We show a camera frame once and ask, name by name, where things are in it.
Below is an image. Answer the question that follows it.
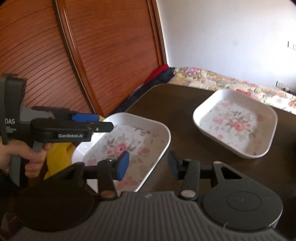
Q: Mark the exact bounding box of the wooden louvered wardrobe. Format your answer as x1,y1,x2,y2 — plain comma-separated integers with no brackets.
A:
1,1,167,116

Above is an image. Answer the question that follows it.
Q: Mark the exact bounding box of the white wall switch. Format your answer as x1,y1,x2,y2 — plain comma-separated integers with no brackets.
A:
287,41,296,50

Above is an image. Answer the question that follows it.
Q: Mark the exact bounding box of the yellow plush toy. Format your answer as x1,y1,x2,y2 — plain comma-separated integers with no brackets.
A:
42,131,75,179

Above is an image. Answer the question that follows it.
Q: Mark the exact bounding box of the floral bed blanket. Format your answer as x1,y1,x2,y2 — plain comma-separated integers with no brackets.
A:
169,67,295,114

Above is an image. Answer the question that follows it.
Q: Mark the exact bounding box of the person's left hand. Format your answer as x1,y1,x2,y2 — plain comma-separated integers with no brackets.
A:
1,140,52,178

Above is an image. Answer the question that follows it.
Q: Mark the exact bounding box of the floral white square plate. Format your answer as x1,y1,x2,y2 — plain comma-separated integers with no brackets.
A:
71,113,171,194
193,89,278,159

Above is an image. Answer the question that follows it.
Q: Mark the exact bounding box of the red and navy folded bedding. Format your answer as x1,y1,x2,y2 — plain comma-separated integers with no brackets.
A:
112,64,175,114

